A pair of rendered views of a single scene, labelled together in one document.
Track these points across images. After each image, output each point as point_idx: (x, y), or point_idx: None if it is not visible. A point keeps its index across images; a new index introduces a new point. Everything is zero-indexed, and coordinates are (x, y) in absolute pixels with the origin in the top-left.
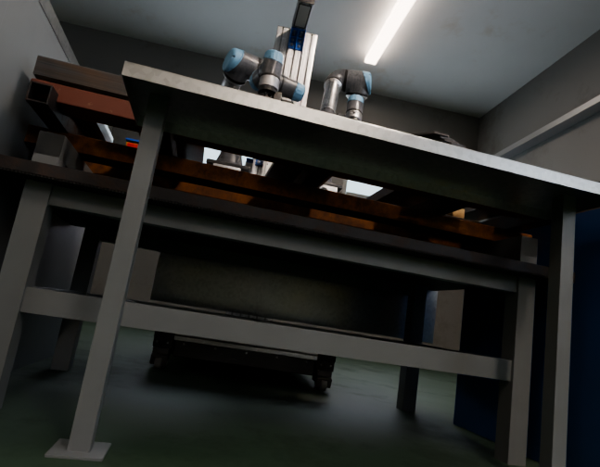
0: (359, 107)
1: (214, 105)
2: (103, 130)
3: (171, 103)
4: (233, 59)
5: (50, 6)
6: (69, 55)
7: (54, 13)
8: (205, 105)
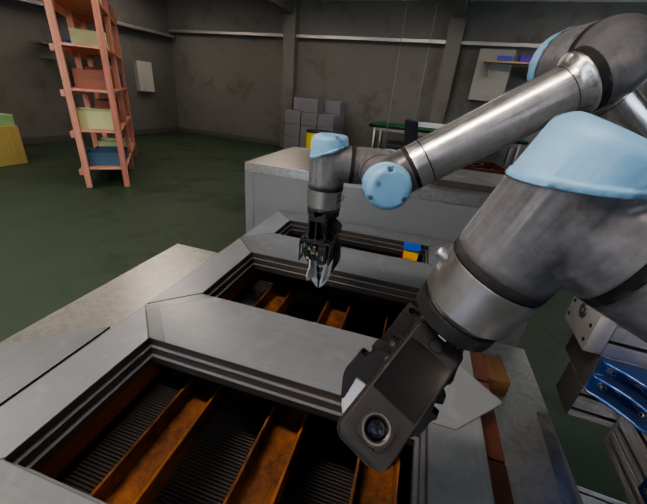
0: (477, 224)
1: (166, 268)
2: (351, 241)
3: (194, 259)
4: (527, 78)
5: (296, 171)
6: (345, 183)
7: (303, 171)
8: (172, 266)
